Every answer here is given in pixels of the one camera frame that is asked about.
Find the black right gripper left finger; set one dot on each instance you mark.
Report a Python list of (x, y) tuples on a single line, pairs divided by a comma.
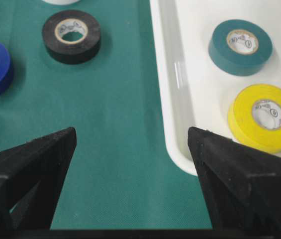
[(31, 180)]

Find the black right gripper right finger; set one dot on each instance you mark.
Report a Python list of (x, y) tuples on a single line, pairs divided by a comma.
[(241, 185)]

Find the yellow tape roll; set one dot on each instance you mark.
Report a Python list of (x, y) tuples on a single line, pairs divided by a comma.
[(254, 117)]

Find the green tape roll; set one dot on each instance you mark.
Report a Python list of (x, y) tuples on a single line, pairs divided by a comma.
[(239, 47)]

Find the white plastic tray case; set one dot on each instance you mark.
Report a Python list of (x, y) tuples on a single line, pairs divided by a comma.
[(193, 90)]

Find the black tape roll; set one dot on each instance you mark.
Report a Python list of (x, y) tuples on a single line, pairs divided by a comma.
[(71, 36)]

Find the white tape roll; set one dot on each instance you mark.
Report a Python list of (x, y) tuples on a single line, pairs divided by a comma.
[(61, 2)]

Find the green table cloth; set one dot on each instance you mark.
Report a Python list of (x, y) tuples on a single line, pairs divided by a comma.
[(121, 176)]

